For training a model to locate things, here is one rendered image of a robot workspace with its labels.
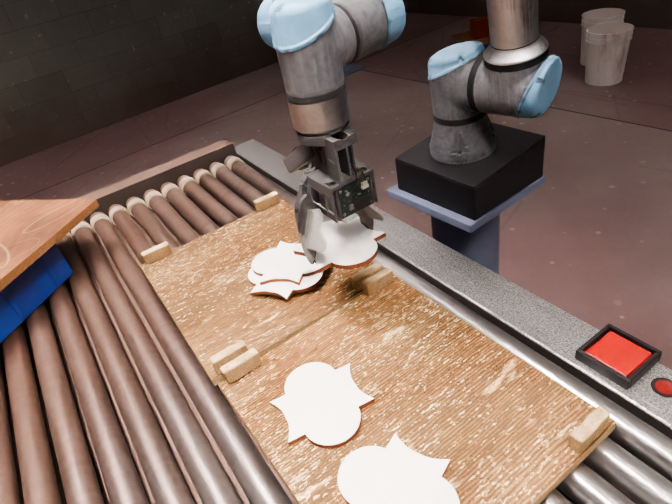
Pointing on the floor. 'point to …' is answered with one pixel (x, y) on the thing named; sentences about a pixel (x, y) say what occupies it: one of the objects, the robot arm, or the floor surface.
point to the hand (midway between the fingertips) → (339, 241)
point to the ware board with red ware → (476, 32)
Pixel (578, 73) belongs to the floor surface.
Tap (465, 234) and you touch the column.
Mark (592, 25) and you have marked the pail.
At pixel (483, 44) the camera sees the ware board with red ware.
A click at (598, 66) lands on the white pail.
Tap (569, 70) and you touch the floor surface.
